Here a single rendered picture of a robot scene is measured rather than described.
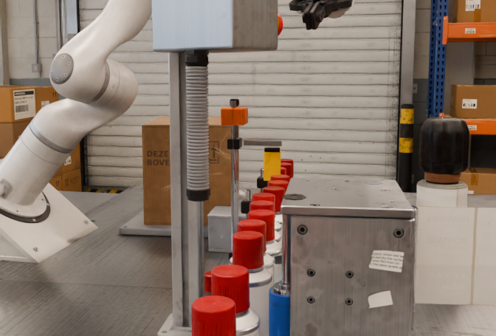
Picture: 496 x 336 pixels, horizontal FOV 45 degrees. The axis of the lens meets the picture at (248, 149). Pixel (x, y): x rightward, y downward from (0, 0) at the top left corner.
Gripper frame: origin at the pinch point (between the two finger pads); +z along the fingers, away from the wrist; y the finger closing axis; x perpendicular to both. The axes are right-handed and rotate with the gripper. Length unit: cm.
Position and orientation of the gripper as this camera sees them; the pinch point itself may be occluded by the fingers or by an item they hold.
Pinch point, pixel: (313, 16)
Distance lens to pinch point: 99.6
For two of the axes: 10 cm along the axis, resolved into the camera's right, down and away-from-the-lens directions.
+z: -3.3, 5.9, -7.3
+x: 2.0, 8.0, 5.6
